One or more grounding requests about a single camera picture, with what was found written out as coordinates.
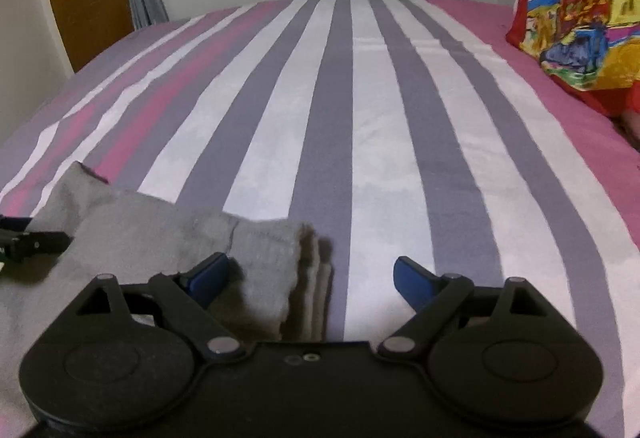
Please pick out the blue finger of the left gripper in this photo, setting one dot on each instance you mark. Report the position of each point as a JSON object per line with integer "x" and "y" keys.
{"x": 18, "y": 243}

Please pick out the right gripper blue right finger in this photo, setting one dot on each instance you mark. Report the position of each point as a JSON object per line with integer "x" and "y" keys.
{"x": 437, "y": 301}

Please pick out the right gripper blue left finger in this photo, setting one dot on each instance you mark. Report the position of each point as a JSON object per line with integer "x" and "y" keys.
{"x": 184, "y": 300}

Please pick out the grey pants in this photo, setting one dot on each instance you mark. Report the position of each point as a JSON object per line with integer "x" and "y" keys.
{"x": 279, "y": 282}

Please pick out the striped pink purple bedsheet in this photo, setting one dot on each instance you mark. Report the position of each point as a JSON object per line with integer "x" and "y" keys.
{"x": 394, "y": 127}

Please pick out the colourful folded blanket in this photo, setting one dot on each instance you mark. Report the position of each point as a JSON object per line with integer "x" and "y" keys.
{"x": 589, "y": 47}

